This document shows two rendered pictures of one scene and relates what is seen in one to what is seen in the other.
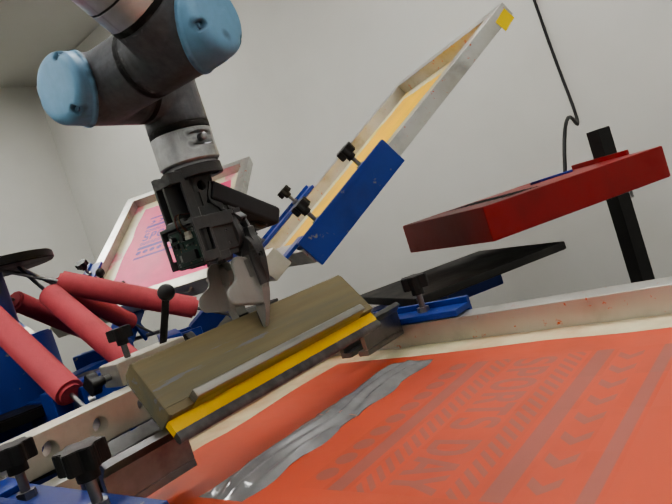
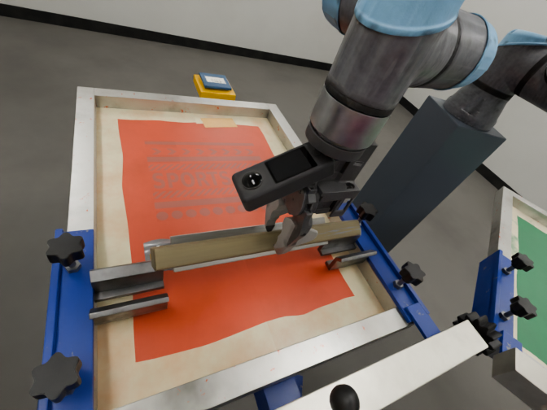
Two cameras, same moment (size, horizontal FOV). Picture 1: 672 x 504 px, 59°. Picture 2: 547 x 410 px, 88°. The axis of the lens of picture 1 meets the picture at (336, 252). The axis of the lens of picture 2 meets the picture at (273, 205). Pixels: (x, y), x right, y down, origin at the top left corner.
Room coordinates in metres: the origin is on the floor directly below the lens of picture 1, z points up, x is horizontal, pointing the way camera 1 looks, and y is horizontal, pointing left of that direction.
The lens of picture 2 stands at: (1.05, 0.16, 1.44)
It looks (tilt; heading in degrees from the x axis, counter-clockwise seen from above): 44 degrees down; 190
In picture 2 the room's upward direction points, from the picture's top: 24 degrees clockwise
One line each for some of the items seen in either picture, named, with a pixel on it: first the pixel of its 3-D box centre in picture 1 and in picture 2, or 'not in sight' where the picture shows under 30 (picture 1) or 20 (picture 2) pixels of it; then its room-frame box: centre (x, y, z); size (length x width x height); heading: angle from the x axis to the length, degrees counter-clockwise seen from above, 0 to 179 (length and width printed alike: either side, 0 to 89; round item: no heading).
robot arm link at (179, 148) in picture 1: (188, 152); (345, 115); (0.74, 0.14, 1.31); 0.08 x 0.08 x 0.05
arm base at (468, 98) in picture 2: not in sight; (479, 101); (0.04, 0.41, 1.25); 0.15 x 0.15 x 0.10
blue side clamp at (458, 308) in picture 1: (389, 333); (74, 327); (0.98, -0.04, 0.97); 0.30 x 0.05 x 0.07; 49
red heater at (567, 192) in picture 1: (527, 202); not in sight; (1.77, -0.59, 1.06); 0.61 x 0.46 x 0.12; 109
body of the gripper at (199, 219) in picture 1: (203, 216); (321, 172); (0.74, 0.14, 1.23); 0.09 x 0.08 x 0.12; 139
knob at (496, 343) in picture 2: not in sight; (471, 335); (0.64, 0.53, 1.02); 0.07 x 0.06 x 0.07; 49
